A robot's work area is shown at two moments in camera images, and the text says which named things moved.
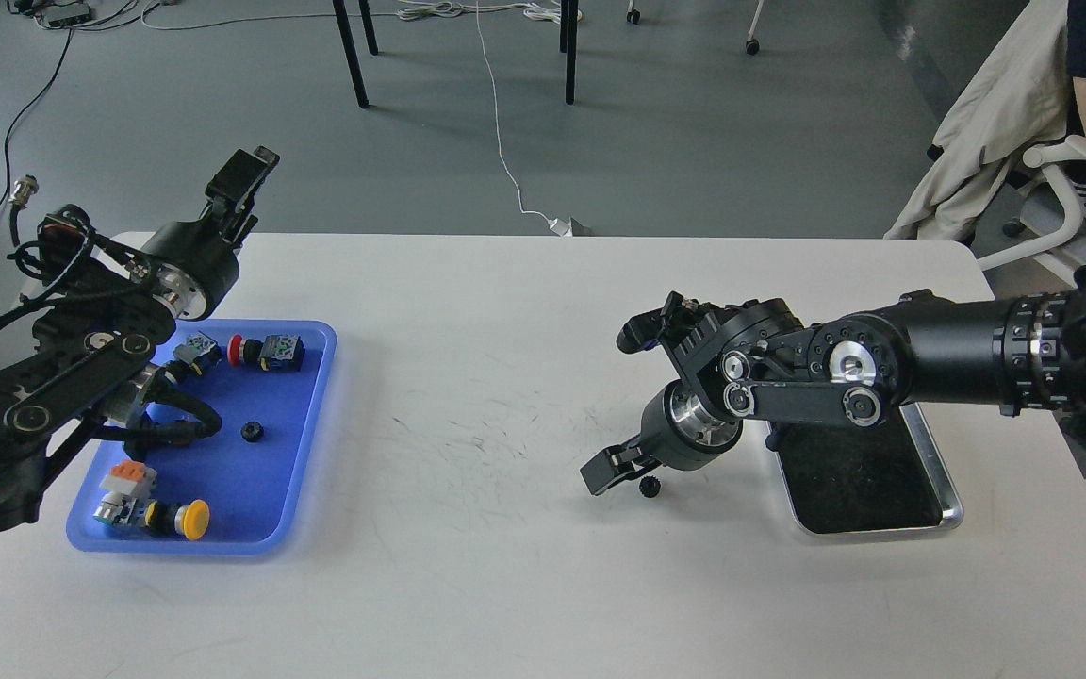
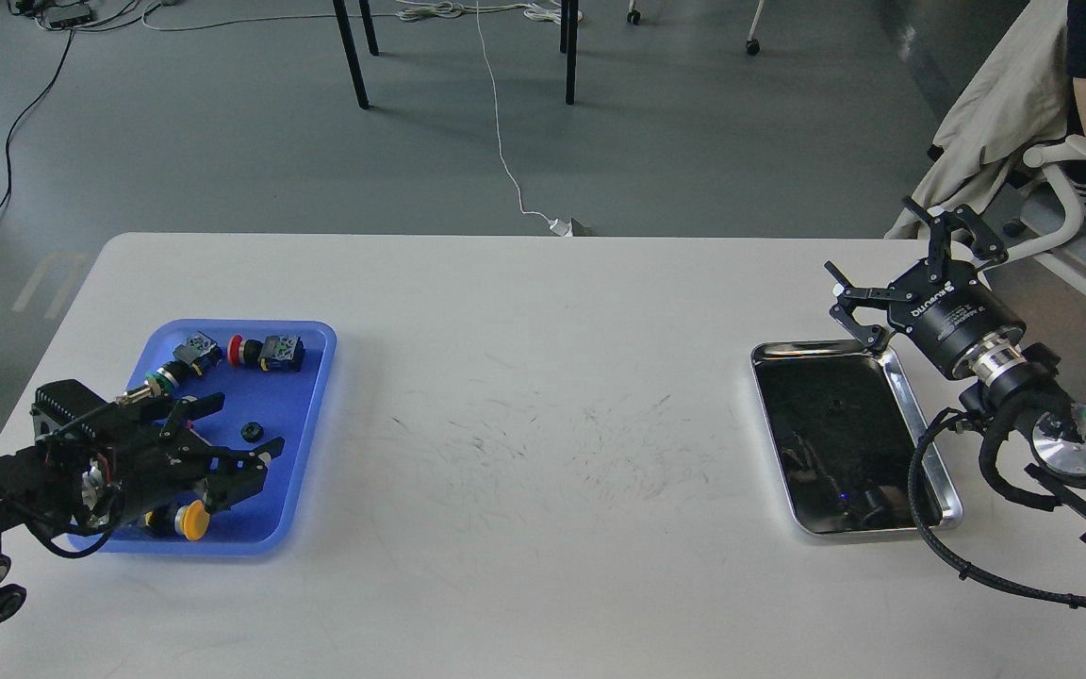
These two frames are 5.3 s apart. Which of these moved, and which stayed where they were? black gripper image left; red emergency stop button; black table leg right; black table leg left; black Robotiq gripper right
Moved: black gripper image left; black Robotiq gripper right
Stayed: red emergency stop button; black table leg left; black table leg right
